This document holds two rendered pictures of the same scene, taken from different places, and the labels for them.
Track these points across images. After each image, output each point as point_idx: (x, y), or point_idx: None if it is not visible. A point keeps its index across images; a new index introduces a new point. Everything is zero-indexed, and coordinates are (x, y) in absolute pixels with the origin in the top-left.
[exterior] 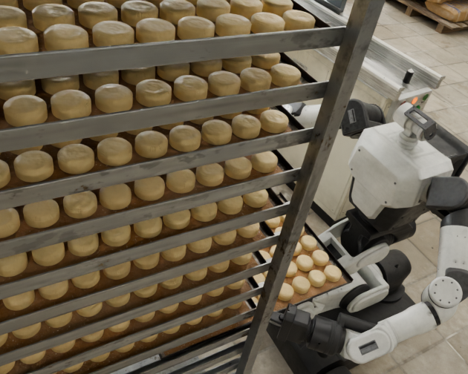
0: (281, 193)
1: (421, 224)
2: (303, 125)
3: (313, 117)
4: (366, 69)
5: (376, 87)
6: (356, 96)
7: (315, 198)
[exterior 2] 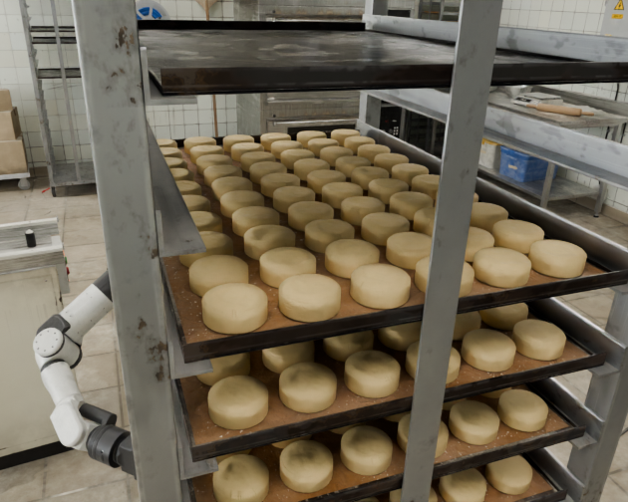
0: None
1: (119, 365)
2: (81, 333)
3: (89, 314)
4: (3, 257)
5: (31, 265)
6: (13, 292)
7: (39, 441)
